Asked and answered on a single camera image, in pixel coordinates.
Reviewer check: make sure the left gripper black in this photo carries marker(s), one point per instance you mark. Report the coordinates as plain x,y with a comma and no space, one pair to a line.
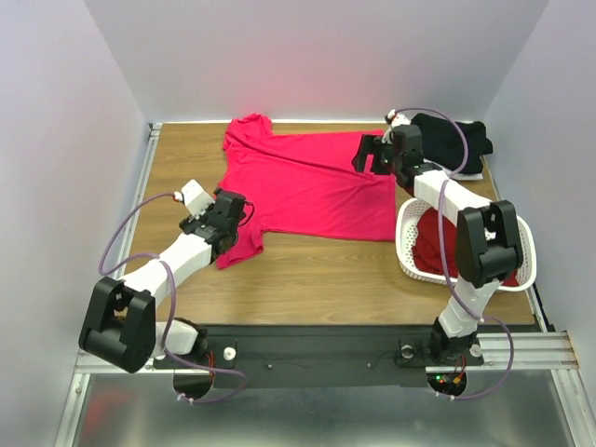
233,210

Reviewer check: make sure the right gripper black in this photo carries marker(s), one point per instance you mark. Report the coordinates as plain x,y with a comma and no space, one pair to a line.
371,152

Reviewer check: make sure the pink t shirt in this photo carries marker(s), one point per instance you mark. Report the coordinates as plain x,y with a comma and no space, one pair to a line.
302,184

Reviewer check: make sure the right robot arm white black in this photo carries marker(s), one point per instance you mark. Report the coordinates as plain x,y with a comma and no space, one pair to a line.
488,247

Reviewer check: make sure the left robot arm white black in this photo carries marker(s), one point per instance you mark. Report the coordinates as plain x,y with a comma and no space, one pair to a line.
120,326

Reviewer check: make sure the folded black t shirt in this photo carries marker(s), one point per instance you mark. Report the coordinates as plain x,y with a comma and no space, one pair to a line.
443,144

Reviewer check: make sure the white plastic laundry basket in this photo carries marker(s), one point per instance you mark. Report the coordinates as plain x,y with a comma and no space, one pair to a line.
406,236

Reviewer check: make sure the dark red t shirt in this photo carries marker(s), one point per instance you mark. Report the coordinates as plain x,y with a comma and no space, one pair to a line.
426,249

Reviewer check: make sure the folded white t shirt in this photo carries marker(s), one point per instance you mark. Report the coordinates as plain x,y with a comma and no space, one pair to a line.
461,177

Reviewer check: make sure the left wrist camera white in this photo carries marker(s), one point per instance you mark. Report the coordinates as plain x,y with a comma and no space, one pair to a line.
196,200

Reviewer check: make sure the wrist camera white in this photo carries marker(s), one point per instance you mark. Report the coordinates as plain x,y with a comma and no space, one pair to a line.
394,119
196,200

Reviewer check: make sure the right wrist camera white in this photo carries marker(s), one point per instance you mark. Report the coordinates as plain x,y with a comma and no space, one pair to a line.
394,119

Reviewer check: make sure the left aluminium rail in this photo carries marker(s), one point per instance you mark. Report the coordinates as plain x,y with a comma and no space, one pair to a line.
117,254

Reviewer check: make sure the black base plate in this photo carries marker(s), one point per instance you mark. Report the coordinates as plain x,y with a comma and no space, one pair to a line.
387,374

